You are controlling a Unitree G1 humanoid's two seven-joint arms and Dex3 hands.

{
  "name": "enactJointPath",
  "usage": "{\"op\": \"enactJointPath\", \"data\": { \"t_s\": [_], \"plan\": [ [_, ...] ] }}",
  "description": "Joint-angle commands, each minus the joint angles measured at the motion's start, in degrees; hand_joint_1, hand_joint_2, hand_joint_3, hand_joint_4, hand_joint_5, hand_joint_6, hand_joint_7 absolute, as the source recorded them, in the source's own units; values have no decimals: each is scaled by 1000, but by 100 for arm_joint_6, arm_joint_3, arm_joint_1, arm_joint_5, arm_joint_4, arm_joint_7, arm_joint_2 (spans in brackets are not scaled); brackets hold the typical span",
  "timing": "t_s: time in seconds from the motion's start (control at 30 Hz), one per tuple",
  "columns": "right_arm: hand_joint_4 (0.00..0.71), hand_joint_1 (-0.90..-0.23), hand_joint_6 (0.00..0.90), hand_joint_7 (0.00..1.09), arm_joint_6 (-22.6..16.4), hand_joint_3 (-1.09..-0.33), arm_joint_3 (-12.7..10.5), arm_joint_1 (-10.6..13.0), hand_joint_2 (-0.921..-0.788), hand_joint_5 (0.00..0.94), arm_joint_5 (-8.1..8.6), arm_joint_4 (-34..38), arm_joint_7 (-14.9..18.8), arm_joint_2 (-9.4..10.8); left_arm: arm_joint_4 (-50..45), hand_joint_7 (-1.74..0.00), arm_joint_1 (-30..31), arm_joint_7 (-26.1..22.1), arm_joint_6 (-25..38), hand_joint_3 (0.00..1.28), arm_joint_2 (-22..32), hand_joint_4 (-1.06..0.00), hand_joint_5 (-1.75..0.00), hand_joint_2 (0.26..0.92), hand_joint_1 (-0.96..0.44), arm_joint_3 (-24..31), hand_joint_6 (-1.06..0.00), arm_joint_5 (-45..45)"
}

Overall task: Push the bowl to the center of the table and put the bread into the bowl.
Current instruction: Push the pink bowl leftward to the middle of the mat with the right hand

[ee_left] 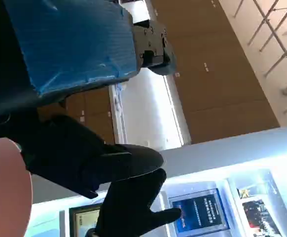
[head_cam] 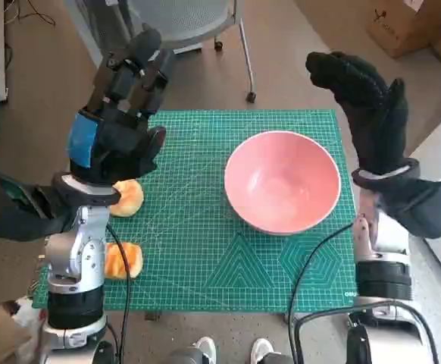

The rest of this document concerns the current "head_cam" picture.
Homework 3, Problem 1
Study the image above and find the bare left hand blue tape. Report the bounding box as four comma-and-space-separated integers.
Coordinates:
67, 28, 177, 187

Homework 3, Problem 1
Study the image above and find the black gloved right hand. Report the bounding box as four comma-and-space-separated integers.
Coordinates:
305, 51, 411, 176

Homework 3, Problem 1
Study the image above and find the round toy bread bun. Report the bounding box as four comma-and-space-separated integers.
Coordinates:
108, 180, 145, 218

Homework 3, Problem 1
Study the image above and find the striped rectangular toy bread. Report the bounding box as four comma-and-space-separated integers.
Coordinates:
105, 242, 145, 281

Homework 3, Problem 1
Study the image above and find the pink bowl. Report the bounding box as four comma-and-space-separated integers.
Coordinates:
224, 130, 342, 237

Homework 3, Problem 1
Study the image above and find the white desk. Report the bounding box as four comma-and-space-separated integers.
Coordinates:
405, 109, 441, 304

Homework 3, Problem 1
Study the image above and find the cardboard box with print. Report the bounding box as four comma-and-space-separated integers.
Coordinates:
364, 0, 441, 60

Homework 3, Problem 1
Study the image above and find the green cutting mat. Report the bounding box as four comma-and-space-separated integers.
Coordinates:
33, 109, 359, 314

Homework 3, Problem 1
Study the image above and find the grey mesh office chair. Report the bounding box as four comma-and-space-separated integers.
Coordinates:
125, 0, 259, 103

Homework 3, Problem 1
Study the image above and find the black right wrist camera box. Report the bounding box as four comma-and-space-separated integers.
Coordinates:
375, 177, 441, 240

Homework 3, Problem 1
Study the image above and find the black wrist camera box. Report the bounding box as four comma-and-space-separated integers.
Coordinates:
375, 177, 441, 240
0, 170, 77, 242

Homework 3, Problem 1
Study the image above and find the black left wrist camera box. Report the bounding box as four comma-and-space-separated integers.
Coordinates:
0, 170, 77, 242

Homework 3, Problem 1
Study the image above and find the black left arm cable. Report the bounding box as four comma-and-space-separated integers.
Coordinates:
105, 223, 133, 364

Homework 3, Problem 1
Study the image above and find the thin black floor wire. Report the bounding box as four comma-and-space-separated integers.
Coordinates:
4, 0, 57, 27

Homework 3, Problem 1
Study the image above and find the thick black looped cable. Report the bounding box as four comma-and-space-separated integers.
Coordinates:
292, 299, 440, 364

